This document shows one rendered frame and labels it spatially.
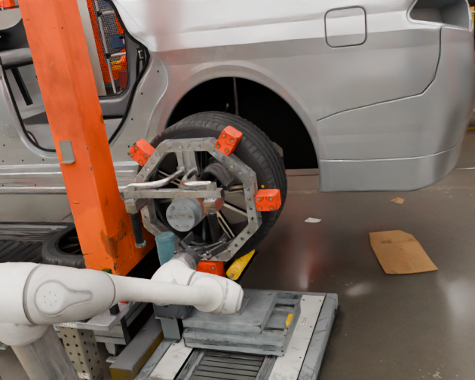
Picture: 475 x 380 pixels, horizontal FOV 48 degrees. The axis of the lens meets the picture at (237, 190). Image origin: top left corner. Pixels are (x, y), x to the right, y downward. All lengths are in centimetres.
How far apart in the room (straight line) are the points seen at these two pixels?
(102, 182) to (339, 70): 111
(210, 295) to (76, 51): 118
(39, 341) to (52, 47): 126
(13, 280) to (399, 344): 196
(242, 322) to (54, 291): 154
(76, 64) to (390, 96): 129
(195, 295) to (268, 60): 124
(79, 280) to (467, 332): 209
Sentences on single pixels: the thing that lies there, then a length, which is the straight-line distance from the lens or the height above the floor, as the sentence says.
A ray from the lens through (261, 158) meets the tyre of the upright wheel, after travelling 221.
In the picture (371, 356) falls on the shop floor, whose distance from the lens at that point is 269.
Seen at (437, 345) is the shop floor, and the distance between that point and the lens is 277.
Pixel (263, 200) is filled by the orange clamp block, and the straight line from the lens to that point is 216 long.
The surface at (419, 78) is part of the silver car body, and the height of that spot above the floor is 124.
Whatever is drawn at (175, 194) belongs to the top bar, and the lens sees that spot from 207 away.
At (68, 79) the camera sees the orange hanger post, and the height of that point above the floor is 143.
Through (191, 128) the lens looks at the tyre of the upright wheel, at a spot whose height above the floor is 116.
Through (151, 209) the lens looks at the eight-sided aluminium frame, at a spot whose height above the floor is 80.
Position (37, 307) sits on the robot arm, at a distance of 117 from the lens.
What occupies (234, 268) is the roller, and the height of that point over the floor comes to 54.
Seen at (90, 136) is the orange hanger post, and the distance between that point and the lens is 231.
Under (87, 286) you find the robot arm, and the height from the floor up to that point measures 112.
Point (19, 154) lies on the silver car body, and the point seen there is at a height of 98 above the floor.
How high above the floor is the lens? 163
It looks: 19 degrees down
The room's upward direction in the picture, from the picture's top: 8 degrees counter-clockwise
